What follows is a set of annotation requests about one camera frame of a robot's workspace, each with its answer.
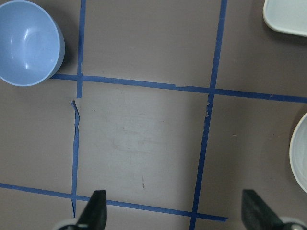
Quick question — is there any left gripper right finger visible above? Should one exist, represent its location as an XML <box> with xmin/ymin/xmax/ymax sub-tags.
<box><xmin>241</xmin><ymin>189</ymin><xmax>283</xmax><ymax>230</ymax></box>

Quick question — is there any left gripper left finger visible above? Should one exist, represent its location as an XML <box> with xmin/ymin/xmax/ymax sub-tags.
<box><xmin>75</xmin><ymin>190</ymin><xmax>107</xmax><ymax>230</ymax></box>

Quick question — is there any cream round plate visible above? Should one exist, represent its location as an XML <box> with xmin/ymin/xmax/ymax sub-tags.
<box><xmin>289</xmin><ymin>113</ymin><xmax>307</xmax><ymax>193</ymax></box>

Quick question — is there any blue bowl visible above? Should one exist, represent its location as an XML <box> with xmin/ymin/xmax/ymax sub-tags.
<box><xmin>0</xmin><ymin>0</ymin><xmax>65</xmax><ymax>87</ymax></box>

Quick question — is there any cream bear tray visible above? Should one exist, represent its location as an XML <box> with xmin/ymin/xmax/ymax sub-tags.
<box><xmin>262</xmin><ymin>0</ymin><xmax>307</xmax><ymax>37</ymax></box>

